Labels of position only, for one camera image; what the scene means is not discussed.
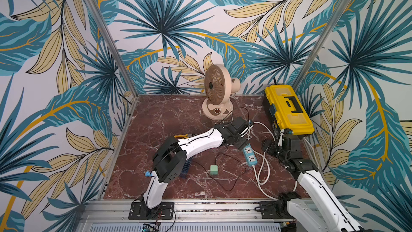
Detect white fan power cable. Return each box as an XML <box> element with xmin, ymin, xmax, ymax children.
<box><xmin>220</xmin><ymin>111</ymin><xmax>277</xmax><ymax>146</ymax></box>

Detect teal power strip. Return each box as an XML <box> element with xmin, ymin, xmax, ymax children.
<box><xmin>242</xmin><ymin>144</ymin><xmax>257</xmax><ymax>166</ymax></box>

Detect green power adapter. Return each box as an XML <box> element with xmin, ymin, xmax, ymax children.
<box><xmin>209</xmin><ymin>165</ymin><xmax>218</xmax><ymax>177</ymax></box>

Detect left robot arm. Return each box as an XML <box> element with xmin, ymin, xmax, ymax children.
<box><xmin>141</xmin><ymin>117</ymin><xmax>253</xmax><ymax>210</ymax></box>

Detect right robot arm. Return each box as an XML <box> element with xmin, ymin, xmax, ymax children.
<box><xmin>256</xmin><ymin>134</ymin><xmax>367</xmax><ymax>232</ymax></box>

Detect beige desk fan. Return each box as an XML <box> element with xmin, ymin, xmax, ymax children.
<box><xmin>202</xmin><ymin>64</ymin><xmax>240</xmax><ymax>121</ymax></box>

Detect navy blue small fan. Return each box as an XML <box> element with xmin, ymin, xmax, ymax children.
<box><xmin>179</xmin><ymin>158</ymin><xmax>192</xmax><ymax>179</ymax></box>

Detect yellow black toolbox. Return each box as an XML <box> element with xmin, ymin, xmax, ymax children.
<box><xmin>263</xmin><ymin>84</ymin><xmax>314</xmax><ymax>135</ymax></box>

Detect yellow handled pliers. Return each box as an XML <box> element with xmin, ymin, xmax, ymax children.
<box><xmin>174</xmin><ymin>134</ymin><xmax>188</xmax><ymax>139</ymax></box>

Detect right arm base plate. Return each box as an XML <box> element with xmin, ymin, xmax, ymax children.
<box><xmin>257</xmin><ymin>200</ymin><xmax>292</xmax><ymax>219</ymax></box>

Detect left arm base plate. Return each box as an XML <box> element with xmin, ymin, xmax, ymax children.
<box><xmin>128</xmin><ymin>201</ymin><xmax>174</xmax><ymax>220</ymax></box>

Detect right aluminium corner post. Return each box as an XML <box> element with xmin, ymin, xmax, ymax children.
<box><xmin>292</xmin><ymin>0</ymin><xmax>351</xmax><ymax>91</ymax></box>

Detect aluminium corner post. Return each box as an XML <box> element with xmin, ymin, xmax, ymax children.
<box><xmin>84</xmin><ymin>0</ymin><xmax>138</xmax><ymax>100</ymax></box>
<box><xmin>292</xmin><ymin>0</ymin><xmax>351</xmax><ymax>91</ymax></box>

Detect aluminium front rail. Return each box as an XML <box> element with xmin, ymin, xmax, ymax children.
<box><xmin>77</xmin><ymin>198</ymin><xmax>318</xmax><ymax>232</ymax></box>

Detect left aluminium corner post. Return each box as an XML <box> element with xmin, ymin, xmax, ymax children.
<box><xmin>84</xmin><ymin>0</ymin><xmax>138</xmax><ymax>100</ymax></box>

